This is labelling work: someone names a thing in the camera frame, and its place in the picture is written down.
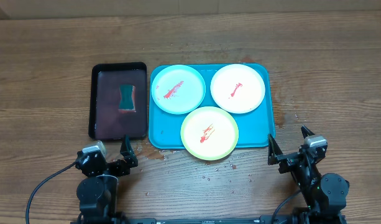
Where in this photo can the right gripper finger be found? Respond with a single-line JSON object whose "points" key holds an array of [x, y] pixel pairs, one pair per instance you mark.
{"points": [[306, 132], [275, 155]]}

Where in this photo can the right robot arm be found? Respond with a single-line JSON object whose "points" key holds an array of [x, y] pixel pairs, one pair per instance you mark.
{"points": [[325, 195]]}

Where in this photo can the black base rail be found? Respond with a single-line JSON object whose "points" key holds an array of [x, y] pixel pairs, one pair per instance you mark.
{"points": [[264, 219]]}

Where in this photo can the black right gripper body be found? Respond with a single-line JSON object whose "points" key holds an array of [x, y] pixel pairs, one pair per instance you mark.
{"points": [[306, 173]]}

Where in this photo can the teal serving tray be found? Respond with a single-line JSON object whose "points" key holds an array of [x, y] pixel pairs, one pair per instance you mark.
{"points": [[164, 128]]}

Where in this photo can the light blue plate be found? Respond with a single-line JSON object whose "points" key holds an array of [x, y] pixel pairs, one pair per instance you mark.
{"points": [[178, 89]]}

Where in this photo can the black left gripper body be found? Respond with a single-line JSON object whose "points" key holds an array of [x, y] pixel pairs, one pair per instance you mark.
{"points": [[115, 169]]}

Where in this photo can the yellow green plate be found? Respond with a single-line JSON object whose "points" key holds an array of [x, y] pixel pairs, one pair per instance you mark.
{"points": [[209, 133]]}

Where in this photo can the white plate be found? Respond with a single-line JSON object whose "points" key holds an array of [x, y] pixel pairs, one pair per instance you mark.
{"points": [[237, 88]]}

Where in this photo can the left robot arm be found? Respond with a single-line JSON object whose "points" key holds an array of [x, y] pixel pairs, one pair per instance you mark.
{"points": [[98, 192]]}

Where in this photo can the black rectangular tray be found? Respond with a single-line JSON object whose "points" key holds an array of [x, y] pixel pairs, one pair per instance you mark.
{"points": [[105, 120]]}

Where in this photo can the green and orange sponge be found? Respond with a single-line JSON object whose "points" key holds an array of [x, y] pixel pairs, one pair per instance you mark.
{"points": [[127, 101]]}

